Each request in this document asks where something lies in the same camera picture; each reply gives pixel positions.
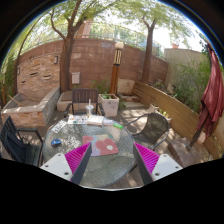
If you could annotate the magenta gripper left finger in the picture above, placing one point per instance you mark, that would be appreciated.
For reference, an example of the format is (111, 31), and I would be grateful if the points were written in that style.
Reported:
(70, 166)

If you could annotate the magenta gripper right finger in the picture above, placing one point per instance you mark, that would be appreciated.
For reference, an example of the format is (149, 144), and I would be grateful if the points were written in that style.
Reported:
(153, 166)

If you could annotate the blue computer mouse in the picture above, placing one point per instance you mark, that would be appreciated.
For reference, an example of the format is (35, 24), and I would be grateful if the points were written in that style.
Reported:
(55, 142)

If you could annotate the mesh metal chair right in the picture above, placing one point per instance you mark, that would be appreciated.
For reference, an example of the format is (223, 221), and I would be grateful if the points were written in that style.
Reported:
(156, 130)

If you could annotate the round glass patio table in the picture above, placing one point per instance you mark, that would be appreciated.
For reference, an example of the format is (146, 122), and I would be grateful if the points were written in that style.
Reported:
(101, 171)

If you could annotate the white patterned paper card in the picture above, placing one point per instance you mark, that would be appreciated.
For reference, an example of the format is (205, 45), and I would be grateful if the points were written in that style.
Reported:
(58, 126)

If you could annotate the black metal chair left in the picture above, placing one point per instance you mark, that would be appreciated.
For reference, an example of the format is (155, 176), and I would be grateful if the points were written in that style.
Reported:
(20, 148)

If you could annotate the open colourful book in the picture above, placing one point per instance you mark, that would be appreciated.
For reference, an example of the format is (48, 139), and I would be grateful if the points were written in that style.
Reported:
(84, 119)

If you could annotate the green marker pen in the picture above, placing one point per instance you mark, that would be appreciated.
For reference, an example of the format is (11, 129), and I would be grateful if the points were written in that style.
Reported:
(116, 125)

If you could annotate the curved wooden bench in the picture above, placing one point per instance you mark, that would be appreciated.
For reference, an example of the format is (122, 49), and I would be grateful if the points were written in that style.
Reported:
(184, 120)

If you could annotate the plastic cup with straw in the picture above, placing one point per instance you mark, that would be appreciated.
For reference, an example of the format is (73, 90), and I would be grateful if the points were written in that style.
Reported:
(89, 108)

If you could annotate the dark wooden slat chair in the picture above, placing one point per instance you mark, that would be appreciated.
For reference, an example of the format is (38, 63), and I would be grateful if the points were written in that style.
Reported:
(85, 95)

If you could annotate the white square planter box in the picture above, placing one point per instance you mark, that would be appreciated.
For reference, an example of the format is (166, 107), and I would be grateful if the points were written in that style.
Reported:
(110, 104)

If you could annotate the closed maroon patio umbrella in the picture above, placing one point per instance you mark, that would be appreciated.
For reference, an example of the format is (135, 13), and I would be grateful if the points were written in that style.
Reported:
(212, 101)

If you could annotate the left tree trunk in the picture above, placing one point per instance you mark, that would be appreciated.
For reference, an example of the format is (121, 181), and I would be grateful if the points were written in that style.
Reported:
(68, 43)

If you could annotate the tree trunk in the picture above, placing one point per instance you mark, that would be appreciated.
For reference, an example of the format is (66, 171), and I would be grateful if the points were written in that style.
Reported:
(148, 51)
(68, 43)

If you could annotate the right tree trunk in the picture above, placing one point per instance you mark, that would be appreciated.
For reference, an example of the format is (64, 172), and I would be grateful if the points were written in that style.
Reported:
(148, 51)

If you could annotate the stone planter wall left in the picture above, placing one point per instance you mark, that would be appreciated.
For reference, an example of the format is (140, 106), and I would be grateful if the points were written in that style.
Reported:
(31, 109)

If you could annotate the wooden lamp post light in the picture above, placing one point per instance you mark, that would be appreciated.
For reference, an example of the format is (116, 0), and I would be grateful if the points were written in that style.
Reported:
(116, 63)

